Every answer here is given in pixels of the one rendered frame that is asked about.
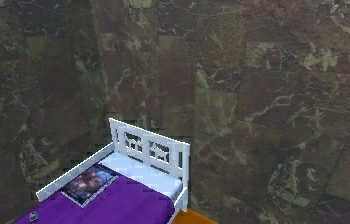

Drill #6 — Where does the white bed with purple blanket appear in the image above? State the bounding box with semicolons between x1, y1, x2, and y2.
12;117;191;224

